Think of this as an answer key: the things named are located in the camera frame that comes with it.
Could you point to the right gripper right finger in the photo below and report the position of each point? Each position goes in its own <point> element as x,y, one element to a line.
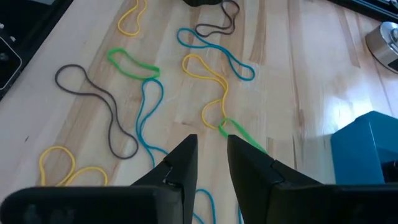
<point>252,174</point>

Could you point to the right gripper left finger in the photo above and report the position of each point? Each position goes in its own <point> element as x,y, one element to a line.
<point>180,174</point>

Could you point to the green rubber band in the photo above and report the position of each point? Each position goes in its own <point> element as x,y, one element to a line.
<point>247,133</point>
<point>141,64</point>

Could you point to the dark brown rubber band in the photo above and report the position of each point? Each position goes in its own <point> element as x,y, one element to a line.
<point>232,26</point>

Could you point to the blue rubber band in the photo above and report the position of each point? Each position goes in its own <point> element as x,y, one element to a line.
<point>137,127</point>
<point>205,46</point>
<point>213,203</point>

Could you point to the yellow rubber band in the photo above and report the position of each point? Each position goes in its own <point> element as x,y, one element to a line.
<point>202,116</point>
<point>119,26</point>
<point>74,163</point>

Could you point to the dark grey rubber band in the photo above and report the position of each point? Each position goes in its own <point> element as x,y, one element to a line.
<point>109,130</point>

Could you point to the teal plastic bin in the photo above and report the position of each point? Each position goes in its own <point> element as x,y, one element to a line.
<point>357,152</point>

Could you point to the white shade table lamp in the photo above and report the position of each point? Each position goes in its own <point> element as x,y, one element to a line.
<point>384,46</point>

